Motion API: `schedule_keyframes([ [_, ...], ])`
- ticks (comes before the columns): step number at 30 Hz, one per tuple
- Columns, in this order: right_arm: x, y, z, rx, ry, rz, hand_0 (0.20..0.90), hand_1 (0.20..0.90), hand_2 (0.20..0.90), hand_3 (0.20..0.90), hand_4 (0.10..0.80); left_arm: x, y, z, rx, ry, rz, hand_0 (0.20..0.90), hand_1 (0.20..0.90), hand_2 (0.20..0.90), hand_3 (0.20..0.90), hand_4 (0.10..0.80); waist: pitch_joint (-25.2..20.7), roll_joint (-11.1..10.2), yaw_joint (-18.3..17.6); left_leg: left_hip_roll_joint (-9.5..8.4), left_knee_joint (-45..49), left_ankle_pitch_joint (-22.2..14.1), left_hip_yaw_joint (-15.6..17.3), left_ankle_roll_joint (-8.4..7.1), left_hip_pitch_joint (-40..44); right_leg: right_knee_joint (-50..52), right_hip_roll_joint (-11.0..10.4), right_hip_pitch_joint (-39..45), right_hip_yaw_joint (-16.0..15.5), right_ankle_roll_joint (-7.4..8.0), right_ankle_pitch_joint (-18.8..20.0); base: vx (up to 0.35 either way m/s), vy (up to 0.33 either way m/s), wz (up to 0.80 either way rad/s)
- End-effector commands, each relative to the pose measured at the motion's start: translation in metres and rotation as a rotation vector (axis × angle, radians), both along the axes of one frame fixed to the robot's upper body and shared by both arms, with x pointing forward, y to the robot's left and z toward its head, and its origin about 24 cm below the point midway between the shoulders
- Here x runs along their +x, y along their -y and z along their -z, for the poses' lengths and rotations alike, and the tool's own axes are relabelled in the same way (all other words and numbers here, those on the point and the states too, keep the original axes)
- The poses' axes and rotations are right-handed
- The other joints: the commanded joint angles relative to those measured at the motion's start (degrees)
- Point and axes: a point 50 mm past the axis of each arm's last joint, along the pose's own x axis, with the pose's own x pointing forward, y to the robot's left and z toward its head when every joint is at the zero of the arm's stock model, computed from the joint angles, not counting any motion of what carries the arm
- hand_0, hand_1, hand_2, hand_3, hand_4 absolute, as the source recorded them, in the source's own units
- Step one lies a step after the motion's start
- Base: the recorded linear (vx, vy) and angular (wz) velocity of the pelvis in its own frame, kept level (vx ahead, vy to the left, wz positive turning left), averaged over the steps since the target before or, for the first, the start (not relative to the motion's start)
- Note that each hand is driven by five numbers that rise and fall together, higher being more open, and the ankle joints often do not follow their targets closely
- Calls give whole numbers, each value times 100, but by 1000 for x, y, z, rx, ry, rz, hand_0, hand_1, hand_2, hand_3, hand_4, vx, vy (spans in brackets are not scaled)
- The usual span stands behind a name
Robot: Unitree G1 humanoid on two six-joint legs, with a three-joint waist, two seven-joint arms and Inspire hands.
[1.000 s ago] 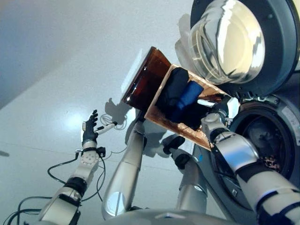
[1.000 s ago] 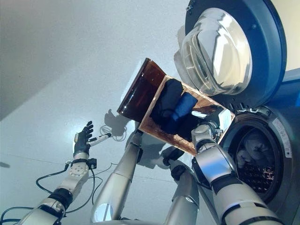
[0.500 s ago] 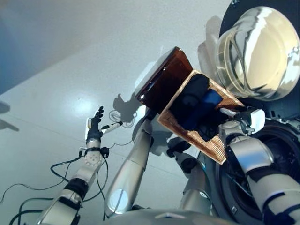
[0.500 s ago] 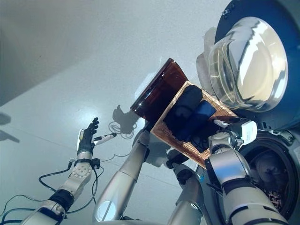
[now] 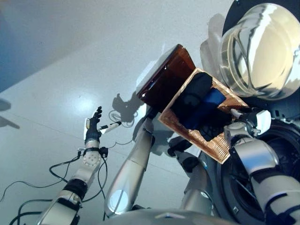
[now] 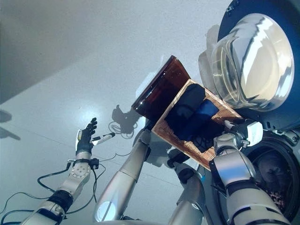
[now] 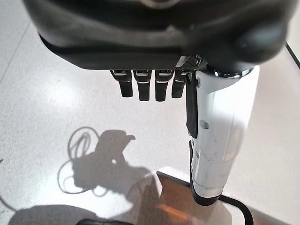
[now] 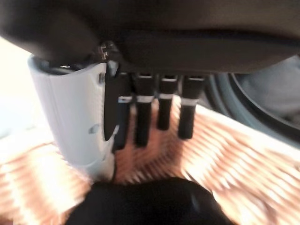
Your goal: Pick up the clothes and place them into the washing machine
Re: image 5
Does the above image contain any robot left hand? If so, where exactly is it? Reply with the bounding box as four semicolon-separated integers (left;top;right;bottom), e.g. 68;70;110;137
83;105;122;143

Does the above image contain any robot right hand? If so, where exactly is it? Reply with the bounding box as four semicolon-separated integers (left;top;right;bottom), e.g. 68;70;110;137
231;107;272;136

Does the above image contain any dark grey washing machine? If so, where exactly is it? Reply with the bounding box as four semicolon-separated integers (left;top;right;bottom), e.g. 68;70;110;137
215;98;300;225

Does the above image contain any rectangular wicker laundry basket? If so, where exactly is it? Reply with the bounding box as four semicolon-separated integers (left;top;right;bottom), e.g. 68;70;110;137
158;67;250;164

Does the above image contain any blue rolled garment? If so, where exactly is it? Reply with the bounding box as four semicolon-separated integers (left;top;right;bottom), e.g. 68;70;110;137
185;88;225;129

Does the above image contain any silver robot left leg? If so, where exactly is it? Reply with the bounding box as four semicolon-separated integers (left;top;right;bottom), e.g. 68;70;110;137
104;117;155;216

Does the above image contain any silver robot leg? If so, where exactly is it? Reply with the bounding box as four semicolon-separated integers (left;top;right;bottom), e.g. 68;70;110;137
167;138;221;216
104;117;155;216

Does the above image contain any large black rolled garment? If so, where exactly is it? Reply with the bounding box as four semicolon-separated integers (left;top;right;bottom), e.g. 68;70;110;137
173;72;213;122

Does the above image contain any round glass washer door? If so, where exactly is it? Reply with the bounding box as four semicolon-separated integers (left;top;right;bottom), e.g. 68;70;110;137
200;0;300;101

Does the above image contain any silver robot right leg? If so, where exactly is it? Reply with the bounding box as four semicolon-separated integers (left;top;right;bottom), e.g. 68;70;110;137
167;138;221;216

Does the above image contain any brown acrylic stand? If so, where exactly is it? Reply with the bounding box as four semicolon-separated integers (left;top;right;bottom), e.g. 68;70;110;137
136;44;196;115

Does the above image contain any grey robot torso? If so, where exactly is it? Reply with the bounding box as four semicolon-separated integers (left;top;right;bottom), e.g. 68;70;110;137
100;208;235;225

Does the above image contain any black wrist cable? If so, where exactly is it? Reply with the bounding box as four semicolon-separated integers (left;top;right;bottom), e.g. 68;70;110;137
0;138;134;225

